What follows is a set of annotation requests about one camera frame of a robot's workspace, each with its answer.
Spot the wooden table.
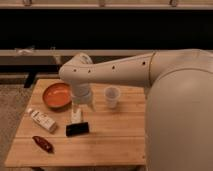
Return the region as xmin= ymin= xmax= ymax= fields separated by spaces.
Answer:
xmin=5 ymin=79 xmax=145 ymax=167

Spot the orange bowl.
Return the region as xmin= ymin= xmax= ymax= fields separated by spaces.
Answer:
xmin=42 ymin=82 xmax=71 ymax=108

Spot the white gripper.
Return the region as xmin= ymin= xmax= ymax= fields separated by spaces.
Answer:
xmin=71 ymin=84 xmax=95 ymax=123

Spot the white rectangular bottle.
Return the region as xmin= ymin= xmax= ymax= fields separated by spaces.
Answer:
xmin=27 ymin=108 xmax=57 ymax=133

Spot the black sponge block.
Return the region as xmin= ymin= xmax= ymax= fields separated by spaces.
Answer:
xmin=66 ymin=122 xmax=89 ymax=137

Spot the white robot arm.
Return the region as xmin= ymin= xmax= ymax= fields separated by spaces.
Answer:
xmin=59 ymin=49 xmax=213 ymax=171

